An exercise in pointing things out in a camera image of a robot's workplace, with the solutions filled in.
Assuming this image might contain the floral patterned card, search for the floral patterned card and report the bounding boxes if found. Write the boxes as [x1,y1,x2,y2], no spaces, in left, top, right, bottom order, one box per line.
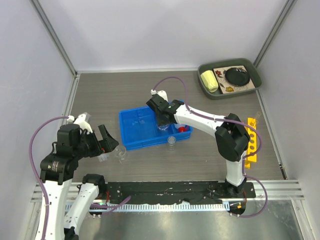
[212,65,255,95]

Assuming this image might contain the slotted cable duct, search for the slotted cable duct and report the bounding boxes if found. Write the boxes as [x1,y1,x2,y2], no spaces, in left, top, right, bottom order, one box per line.
[62,201,230,213]

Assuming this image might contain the yellow test tube rack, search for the yellow test tube rack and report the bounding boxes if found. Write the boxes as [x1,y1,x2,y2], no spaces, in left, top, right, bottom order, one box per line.
[244,117,258,169]

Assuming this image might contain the red cap wash bottle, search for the red cap wash bottle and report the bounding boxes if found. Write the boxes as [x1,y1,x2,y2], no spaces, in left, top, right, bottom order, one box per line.
[174,124,190,133]

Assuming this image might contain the black round pouch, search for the black round pouch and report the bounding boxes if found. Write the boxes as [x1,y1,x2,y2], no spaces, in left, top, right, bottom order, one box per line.
[224,67,250,87]

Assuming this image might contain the clear glass flask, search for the clear glass flask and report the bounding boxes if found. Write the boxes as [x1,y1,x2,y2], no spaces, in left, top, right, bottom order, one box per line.
[157,124,173,137]

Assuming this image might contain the clear glass test tube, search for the clear glass test tube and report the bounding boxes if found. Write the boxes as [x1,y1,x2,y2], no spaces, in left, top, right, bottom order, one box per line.
[253,111,262,126]

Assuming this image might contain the pale yellow cup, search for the pale yellow cup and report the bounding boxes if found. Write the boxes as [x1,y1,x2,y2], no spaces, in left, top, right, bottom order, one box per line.
[200,70,219,93]

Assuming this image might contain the small clear glass beaker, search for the small clear glass beaker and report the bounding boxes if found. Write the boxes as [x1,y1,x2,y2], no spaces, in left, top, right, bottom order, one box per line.
[167,136,177,151]

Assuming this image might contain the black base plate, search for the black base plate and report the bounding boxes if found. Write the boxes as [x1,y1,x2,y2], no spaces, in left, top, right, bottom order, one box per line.
[97,181,256,205]

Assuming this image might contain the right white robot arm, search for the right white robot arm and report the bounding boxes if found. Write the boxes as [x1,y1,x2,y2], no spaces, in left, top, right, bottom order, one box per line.
[146,93,250,198]

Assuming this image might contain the blue divided plastic bin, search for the blue divided plastic bin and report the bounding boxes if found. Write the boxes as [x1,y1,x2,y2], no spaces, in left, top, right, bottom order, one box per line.
[118,106,193,151]

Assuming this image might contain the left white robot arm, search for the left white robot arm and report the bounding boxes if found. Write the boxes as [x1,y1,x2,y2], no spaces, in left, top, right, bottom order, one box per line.
[36,123,119,240]

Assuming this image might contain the grey plastic tray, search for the grey plastic tray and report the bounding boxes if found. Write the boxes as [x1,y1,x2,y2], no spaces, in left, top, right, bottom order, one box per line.
[197,58,262,100]

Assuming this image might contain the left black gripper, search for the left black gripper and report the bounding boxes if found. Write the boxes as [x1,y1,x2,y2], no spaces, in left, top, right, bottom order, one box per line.
[74,123,118,158]

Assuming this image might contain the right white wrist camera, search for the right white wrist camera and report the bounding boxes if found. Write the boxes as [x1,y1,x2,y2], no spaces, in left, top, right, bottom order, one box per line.
[150,89,168,101]

